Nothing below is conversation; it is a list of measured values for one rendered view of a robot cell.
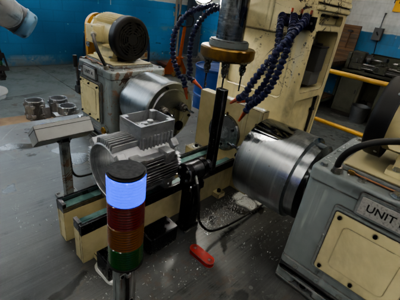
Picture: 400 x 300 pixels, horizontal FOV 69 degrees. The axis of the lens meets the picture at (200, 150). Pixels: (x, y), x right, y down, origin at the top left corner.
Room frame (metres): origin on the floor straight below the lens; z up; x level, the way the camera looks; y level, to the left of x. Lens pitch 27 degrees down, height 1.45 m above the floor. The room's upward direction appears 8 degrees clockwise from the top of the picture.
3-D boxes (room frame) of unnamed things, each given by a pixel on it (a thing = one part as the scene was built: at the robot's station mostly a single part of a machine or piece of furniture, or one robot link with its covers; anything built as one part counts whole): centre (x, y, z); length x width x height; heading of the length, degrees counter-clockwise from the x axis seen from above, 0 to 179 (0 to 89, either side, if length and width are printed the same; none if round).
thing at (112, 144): (0.73, 0.19, 1.01); 0.20 x 0.19 x 0.19; 140
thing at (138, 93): (1.20, 0.25, 1.04); 0.37 x 0.25 x 0.25; 49
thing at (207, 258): (0.60, -0.05, 0.81); 0.09 x 0.03 x 0.02; 50
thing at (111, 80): (1.36, 0.43, 0.99); 0.35 x 0.31 x 0.37; 49
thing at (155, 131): (0.76, 0.16, 1.11); 0.12 x 0.11 x 0.07; 140
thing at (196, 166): (0.84, -0.13, 0.92); 0.45 x 0.13 x 0.24; 139
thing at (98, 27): (1.36, 0.48, 1.16); 0.33 x 0.26 x 0.42; 49
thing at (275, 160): (0.75, -0.27, 1.04); 0.41 x 0.25 x 0.25; 49
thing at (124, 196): (0.37, 0.11, 1.19); 0.06 x 0.06 x 0.04
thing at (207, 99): (1.09, -0.12, 0.97); 0.30 x 0.11 x 0.34; 49
